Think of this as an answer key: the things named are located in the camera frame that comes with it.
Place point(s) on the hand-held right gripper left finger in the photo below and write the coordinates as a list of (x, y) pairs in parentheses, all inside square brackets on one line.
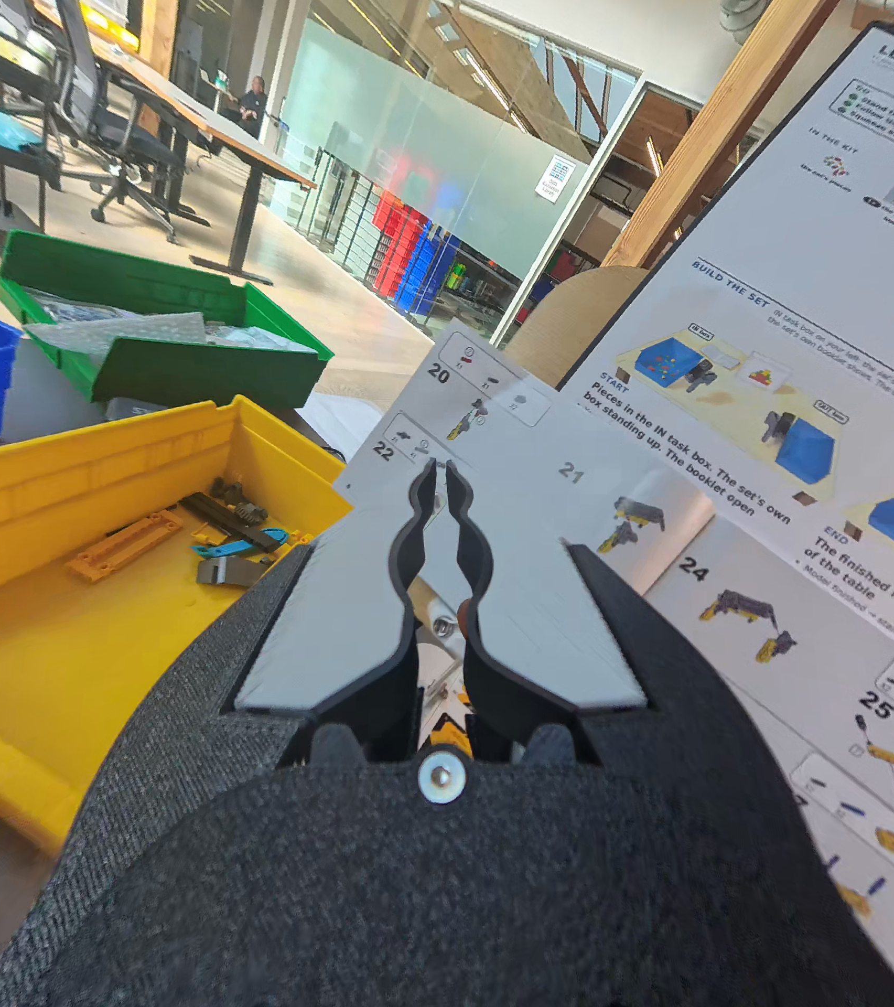
[(329, 629)]

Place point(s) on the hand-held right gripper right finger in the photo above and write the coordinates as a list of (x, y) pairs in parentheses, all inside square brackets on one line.
[(549, 629)]

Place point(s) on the lego instruction booklet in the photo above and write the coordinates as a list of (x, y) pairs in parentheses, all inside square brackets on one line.
[(651, 488)]

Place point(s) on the teal and grey lego piece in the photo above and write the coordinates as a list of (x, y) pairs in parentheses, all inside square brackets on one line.
[(246, 543)]

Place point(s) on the grey ribbed lego piece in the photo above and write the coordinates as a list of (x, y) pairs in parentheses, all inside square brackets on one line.
[(223, 573)]

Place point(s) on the lego sticker sheet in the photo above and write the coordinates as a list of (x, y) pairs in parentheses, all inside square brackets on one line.
[(451, 732)]

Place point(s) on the black lego parts cluster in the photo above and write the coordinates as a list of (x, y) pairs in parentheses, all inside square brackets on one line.
[(234, 511)]

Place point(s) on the orange lego beam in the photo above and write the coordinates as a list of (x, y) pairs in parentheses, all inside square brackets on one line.
[(124, 547)]

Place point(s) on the yellow plastic bin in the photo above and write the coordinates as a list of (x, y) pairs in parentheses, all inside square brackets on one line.
[(61, 669)]

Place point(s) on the green plastic bin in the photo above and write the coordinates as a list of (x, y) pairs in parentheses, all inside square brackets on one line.
[(179, 370)]

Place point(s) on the large bubble wrap sheet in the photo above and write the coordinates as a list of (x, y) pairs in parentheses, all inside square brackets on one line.
[(124, 334)]

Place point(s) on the stack of coloured crates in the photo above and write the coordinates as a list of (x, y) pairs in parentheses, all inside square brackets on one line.
[(407, 252)]

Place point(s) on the laminated instruction sheet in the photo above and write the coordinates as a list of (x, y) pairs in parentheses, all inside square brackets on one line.
[(808, 275)]

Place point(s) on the white paper notice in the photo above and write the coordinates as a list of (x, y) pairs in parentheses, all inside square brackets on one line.
[(555, 179)]

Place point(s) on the wooden office desk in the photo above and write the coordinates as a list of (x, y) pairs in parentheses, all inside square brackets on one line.
[(219, 126)]

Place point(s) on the black office chair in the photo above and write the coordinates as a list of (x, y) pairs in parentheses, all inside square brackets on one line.
[(101, 118)]

